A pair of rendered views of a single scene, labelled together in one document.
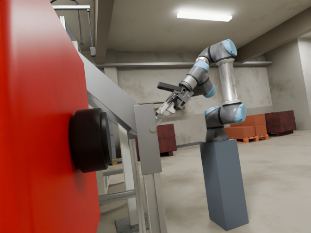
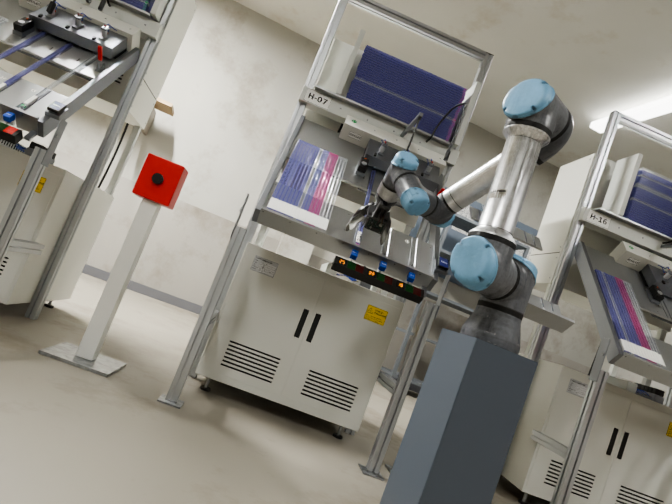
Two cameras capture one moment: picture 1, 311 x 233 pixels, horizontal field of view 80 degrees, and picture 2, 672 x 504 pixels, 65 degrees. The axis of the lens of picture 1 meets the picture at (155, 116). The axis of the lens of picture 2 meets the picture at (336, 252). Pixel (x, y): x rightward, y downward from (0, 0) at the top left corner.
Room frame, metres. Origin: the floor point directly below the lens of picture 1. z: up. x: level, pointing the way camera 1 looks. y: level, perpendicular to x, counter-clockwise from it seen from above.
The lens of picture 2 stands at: (0.98, -1.77, 0.50)
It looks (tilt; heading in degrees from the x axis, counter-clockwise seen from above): 6 degrees up; 95
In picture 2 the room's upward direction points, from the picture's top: 21 degrees clockwise
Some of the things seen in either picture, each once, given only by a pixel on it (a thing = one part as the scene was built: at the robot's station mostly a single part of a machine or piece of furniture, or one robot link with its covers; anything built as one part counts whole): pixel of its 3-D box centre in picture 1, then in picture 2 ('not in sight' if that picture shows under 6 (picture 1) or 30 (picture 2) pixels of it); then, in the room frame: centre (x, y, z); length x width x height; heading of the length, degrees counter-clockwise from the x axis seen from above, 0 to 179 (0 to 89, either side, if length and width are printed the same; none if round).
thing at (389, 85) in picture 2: not in sight; (404, 98); (0.81, 0.59, 1.52); 0.51 x 0.13 x 0.27; 11
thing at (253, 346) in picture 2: not in sight; (295, 336); (0.73, 0.69, 0.31); 0.70 x 0.65 x 0.62; 11
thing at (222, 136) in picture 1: (215, 133); (494, 325); (1.31, -0.40, 0.60); 0.15 x 0.15 x 0.10
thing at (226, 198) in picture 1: (222, 180); (451, 448); (1.31, -0.40, 0.28); 0.18 x 0.18 x 0.55; 19
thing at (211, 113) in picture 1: (214, 116); (508, 282); (1.30, -0.41, 0.72); 0.13 x 0.12 x 0.14; 47
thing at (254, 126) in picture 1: (241, 128); not in sight; (5.21, -2.33, 0.33); 1.09 x 0.78 x 0.66; 19
